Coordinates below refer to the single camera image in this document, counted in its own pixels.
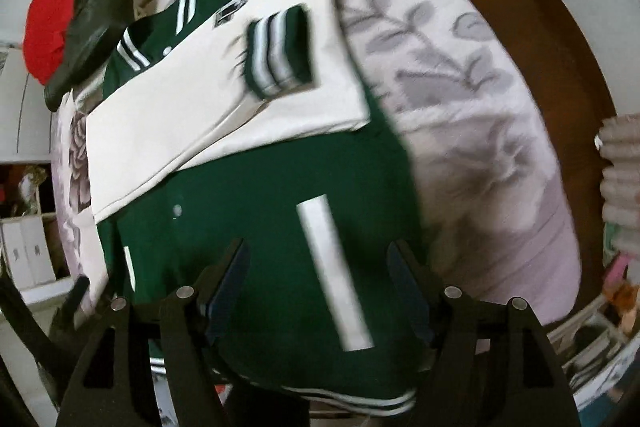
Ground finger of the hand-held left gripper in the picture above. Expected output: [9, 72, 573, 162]
[60, 274, 93, 330]

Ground floral blanket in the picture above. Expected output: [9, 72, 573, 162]
[50, 0, 583, 427]

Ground pink floral curtain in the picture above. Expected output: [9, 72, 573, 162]
[595, 114, 640, 258]

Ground green and white jacket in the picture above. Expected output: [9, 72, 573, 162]
[87, 0, 426, 413]

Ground white wardrobe drawer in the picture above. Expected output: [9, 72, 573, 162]
[20, 218, 57, 286]
[0, 222, 26, 290]

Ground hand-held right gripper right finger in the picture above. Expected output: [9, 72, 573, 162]
[387, 239, 583, 427]

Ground white wardrobe sliding door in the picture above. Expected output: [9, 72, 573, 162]
[0, 47, 56, 162]

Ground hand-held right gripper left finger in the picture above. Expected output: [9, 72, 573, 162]
[55, 237, 251, 427]

